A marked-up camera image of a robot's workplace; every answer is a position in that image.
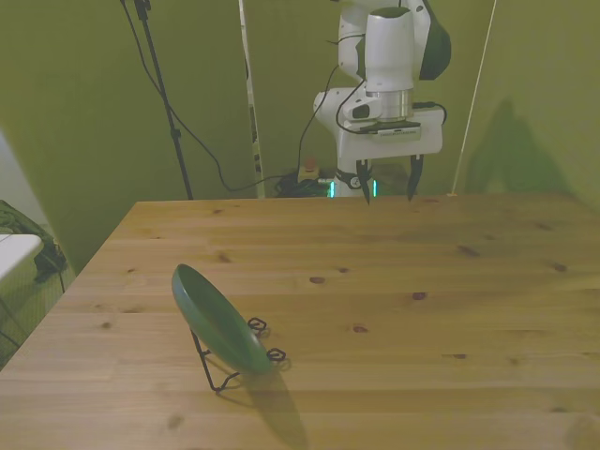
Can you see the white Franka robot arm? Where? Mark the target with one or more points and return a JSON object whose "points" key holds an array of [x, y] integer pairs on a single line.
{"points": [[389, 47]]}

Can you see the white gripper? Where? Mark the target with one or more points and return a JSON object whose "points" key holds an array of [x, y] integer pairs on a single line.
{"points": [[398, 146]]}

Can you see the red emergency stop button box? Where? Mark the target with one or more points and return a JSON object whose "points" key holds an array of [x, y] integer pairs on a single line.
{"points": [[310, 165]]}

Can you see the dark cloth bag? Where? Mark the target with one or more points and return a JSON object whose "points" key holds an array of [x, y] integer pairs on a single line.
{"points": [[48, 259]]}

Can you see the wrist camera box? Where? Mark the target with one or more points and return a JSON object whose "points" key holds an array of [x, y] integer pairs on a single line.
{"points": [[396, 128]]}

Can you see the small white side table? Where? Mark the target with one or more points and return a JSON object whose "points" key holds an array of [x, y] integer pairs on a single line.
{"points": [[14, 253]]}

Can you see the white partition edge strip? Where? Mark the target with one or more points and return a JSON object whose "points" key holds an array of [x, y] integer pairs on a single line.
{"points": [[250, 94]]}

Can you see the green round plate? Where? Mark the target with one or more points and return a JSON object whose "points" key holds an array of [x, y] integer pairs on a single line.
{"points": [[211, 319]]}

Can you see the black tripod stand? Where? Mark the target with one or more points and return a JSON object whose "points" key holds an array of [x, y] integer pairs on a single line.
{"points": [[175, 135]]}

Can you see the thin white rod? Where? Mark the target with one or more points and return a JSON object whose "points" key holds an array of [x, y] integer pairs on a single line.
{"points": [[475, 94]]}

